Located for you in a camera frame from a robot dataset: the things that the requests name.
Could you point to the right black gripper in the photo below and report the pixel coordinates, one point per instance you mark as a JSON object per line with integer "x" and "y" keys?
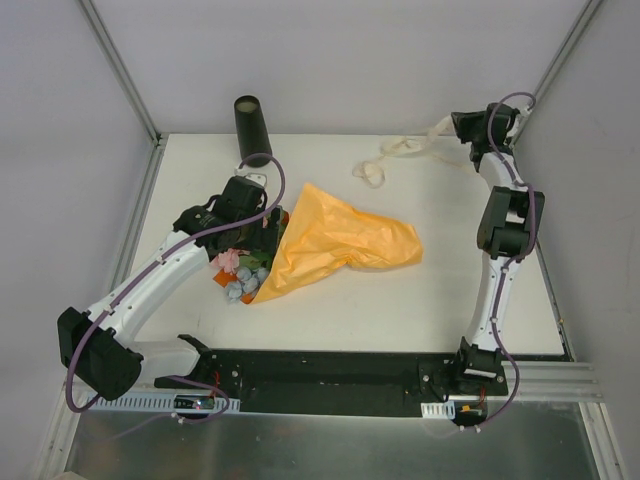
{"x": 467, "y": 123}

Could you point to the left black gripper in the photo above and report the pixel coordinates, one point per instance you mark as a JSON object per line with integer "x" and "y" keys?
{"x": 272, "y": 228}

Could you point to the pink and blue flower bouquet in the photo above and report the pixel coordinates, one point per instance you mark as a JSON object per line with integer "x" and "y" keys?
{"x": 242, "y": 273}

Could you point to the orange wrapping paper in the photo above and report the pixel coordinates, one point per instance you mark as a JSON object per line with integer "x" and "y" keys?
{"x": 325, "y": 234}

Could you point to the cream lace ribbon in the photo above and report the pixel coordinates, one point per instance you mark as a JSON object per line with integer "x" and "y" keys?
{"x": 372, "y": 171}

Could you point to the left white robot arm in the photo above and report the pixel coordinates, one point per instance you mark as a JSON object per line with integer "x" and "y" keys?
{"x": 99, "y": 344}

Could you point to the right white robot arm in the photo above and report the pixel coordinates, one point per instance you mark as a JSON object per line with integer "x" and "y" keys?
{"x": 506, "y": 236}

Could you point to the black conical vase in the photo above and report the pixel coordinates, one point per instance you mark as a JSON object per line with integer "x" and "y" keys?
{"x": 251, "y": 130}

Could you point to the left aluminium frame post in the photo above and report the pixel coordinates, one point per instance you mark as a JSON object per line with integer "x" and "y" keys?
{"x": 118, "y": 67}

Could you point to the aluminium frame post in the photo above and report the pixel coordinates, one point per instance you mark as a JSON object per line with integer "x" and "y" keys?
{"x": 579, "y": 27}
{"x": 118, "y": 67}

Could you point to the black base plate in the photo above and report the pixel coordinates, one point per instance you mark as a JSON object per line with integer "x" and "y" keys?
{"x": 338, "y": 383}

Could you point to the right aluminium frame post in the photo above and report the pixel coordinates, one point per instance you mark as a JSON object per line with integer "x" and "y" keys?
{"x": 579, "y": 27}

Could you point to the left white cable duct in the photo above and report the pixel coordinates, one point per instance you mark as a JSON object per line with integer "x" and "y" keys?
{"x": 168, "y": 403}

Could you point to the white cable duct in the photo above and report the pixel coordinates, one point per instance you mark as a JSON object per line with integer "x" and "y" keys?
{"x": 168, "y": 403}
{"x": 438, "y": 410}

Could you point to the right white cable duct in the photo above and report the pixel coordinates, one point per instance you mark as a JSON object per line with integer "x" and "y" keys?
{"x": 438, "y": 410}

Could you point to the front aluminium rail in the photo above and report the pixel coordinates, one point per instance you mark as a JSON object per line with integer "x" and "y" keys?
{"x": 538, "y": 381}

